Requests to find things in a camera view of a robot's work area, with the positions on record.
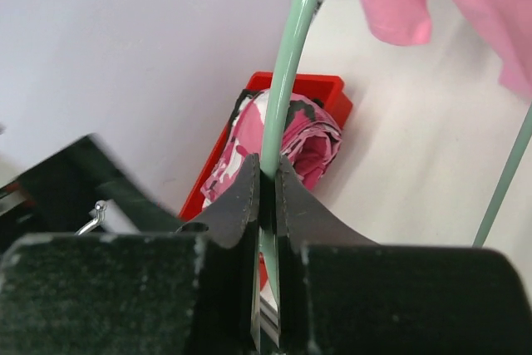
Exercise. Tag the pink camouflage trousers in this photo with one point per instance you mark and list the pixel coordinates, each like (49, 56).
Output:
(310, 148)

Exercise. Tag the black white tie-dye garment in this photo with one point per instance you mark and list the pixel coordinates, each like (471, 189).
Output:
(312, 109)

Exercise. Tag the red plastic bin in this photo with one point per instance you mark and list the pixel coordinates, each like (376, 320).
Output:
(328, 89)

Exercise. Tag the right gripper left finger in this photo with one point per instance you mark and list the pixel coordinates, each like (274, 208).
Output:
(192, 291)

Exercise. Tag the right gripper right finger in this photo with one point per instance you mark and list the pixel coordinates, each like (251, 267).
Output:
(341, 293)

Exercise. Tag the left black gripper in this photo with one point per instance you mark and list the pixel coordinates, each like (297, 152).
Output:
(59, 194)

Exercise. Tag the mint green hanger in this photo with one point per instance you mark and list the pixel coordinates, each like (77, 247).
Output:
(437, 151)

